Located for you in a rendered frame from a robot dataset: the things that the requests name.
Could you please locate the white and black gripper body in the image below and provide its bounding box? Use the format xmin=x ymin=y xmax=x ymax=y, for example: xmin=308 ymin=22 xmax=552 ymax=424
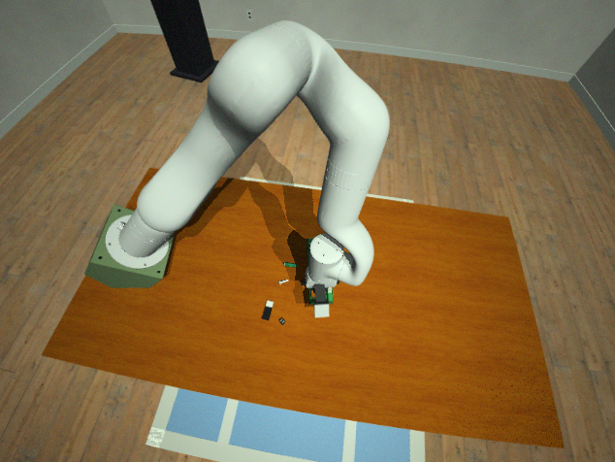
xmin=305 ymin=266 xmax=338 ymax=288

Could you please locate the black and white eraser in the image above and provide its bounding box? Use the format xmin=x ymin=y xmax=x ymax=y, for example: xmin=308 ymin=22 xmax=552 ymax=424
xmin=262 ymin=301 xmax=274 ymax=320

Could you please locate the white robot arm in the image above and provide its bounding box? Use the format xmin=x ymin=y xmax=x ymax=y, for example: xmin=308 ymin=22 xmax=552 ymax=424
xmin=105 ymin=20 xmax=390 ymax=317

